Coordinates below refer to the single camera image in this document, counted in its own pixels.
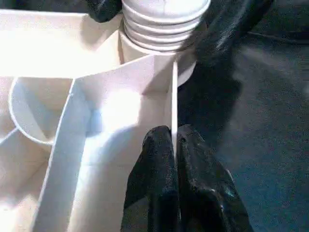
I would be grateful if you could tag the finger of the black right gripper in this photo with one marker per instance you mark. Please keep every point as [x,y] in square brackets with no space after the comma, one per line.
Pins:
[104,8]
[231,26]

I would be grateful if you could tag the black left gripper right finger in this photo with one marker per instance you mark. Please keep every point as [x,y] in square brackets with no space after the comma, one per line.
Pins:
[207,188]

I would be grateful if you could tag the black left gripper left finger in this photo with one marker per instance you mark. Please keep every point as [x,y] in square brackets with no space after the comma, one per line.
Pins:
[152,183]

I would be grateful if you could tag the white plastic table leg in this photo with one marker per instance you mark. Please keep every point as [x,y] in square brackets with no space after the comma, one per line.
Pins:
[164,21]

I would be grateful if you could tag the white upturned plastic table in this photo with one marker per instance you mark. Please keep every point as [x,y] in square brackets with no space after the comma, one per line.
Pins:
[58,106]

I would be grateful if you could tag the black work mat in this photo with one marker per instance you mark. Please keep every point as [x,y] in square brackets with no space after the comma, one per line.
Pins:
[260,121]

